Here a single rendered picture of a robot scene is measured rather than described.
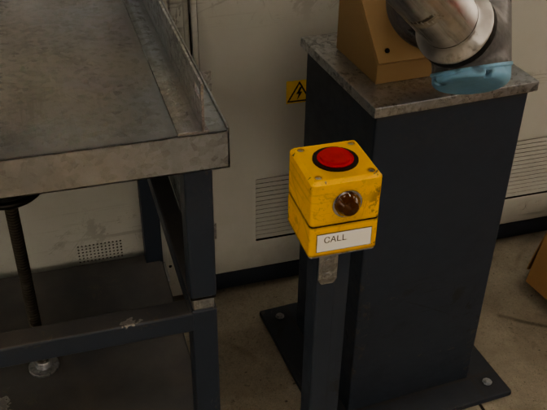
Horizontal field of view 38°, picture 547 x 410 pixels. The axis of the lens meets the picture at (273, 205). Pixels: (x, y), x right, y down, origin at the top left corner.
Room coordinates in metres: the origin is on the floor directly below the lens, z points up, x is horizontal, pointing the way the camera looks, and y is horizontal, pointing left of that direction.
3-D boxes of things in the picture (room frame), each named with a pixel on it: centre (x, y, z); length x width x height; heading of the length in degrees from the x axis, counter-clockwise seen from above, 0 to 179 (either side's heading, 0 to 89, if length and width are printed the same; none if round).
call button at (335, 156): (0.73, -0.07, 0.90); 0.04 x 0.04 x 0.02
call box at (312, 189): (0.73, -0.07, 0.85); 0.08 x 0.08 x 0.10; 17
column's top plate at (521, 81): (1.35, -0.25, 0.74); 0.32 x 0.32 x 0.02; 21
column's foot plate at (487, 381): (1.35, -0.25, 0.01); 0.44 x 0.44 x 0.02; 21
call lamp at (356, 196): (0.69, -0.08, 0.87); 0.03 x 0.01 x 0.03; 107
